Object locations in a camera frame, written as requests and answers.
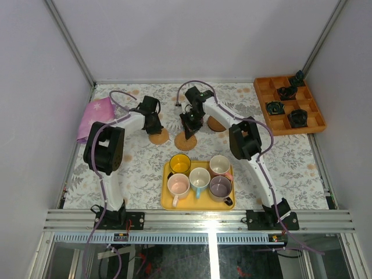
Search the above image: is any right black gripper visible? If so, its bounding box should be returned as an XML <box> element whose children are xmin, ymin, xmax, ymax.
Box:
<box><xmin>180</xmin><ymin>110</ymin><xmax>205</xmax><ymax>140</ymax></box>

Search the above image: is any woven rattan coaster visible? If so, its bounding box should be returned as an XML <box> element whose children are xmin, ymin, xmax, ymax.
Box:
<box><xmin>174</xmin><ymin>132</ymin><xmax>197</xmax><ymax>151</ymax></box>
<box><xmin>149</xmin><ymin>128</ymin><xmax>169</xmax><ymax>145</ymax></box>

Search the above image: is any brown wooden coaster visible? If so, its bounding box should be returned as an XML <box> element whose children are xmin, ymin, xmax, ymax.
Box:
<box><xmin>207</xmin><ymin>116</ymin><xmax>226</xmax><ymax>133</ymax></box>

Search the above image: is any cream mug pink outside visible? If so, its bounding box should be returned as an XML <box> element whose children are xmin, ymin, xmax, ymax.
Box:
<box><xmin>209</xmin><ymin>155</ymin><xmax>233</xmax><ymax>181</ymax></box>

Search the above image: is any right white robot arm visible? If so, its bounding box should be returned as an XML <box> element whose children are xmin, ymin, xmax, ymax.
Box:
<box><xmin>180</xmin><ymin>87</ymin><xmax>291</xmax><ymax>229</ymax></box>

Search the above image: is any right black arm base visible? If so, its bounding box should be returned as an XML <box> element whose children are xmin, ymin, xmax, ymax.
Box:
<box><xmin>246</xmin><ymin>198</ymin><xmax>299</xmax><ymax>231</ymax></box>

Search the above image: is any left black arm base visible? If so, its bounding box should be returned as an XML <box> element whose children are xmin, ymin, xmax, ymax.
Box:
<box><xmin>97</xmin><ymin>203</ymin><xmax>145</xmax><ymax>231</ymax></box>

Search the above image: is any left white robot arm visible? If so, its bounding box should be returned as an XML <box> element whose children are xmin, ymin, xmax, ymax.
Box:
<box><xmin>83</xmin><ymin>95</ymin><xmax>163</xmax><ymax>230</ymax></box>

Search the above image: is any amber glass cup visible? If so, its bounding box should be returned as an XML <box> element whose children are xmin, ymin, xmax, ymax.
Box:
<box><xmin>169</xmin><ymin>153</ymin><xmax>191</xmax><ymax>176</ymax></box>

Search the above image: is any floral tablecloth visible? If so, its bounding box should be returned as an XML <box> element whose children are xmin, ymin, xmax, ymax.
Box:
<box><xmin>64</xmin><ymin>84</ymin><xmax>328</xmax><ymax>210</ymax></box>

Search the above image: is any pink folded cloth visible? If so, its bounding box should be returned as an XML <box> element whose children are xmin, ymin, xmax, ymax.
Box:
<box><xmin>77</xmin><ymin>97</ymin><xmax>115</xmax><ymax>143</ymax></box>

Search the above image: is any yellow plastic tray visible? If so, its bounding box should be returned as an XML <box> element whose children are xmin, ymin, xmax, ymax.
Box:
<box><xmin>160</xmin><ymin>160</ymin><xmax>235</xmax><ymax>212</ymax></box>

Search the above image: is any black part with yellow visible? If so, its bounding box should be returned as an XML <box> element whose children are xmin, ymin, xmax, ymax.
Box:
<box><xmin>266</xmin><ymin>101</ymin><xmax>285</xmax><ymax>116</ymax></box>

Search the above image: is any orange compartment tray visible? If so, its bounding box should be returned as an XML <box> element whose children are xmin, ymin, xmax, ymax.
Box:
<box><xmin>253</xmin><ymin>76</ymin><xmax>327</xmax><ymax>136</ymax></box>

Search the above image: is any black part compartment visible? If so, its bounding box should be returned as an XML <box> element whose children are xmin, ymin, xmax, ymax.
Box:
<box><xmin>277</xmin><ymin>86</ymin><xmax>298</xmax><ymax>101</ymax></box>
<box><xmin>288</xmin><ymin>109</ymin><xmax>308</xmax><ymax>128</ymax></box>
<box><xmin>288</xmin><ymin>70</ymin><xmax>305</xmax><ymax>87</ymax></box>

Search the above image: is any black part lower compartment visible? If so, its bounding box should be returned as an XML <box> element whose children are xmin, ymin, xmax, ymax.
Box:
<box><xmin>288</xmin><ymin>109</ymin><xmax>308</xmax><ymax>128</ymax></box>

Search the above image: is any black part top compartment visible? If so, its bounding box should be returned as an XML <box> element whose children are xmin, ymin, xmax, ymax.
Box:
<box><xmin>288</xmin><ymin>70</ymin><xmax>305</xmax><ymax>87</ymax></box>

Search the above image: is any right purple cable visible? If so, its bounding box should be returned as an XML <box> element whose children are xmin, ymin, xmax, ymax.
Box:
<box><xmin>177</xmin><ymin>80</ymin><xmax>326</xmax><ymax>256</ymax></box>

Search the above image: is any purple cable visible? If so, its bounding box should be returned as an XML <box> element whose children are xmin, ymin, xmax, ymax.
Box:
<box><xmin>177</xmin><ymin>80</ymin><xmax>326</xmax><ymax>256</ymax></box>
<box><xmin>82</xmin><ymin>90</ymin><xmax>137</xmax><ymax>279</ymax></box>

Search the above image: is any white mug blue handle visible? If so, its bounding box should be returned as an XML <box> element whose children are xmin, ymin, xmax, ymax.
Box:
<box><xmin>189</xmin><ymin>167</ymin><xmax>211</xmax><ymax>199</ymax></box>

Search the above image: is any pink mug white handle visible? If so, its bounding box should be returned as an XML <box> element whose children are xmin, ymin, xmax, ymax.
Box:
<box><xmin>167</xmin><ymin>173</ymin><xmax>191</xmax><ymax>208</ymax></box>

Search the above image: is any purple mug black handle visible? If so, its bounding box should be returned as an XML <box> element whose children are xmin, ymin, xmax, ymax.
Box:
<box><xmin>209</xmin><ymin>176</ymin><xmax>234</xmax><ymax>206</ymax></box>

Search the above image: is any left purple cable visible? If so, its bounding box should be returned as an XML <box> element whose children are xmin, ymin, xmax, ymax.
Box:
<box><xmin>82</xmin><ymin>90</ymin><xmax>137</xmax><ymax>279</ymax></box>

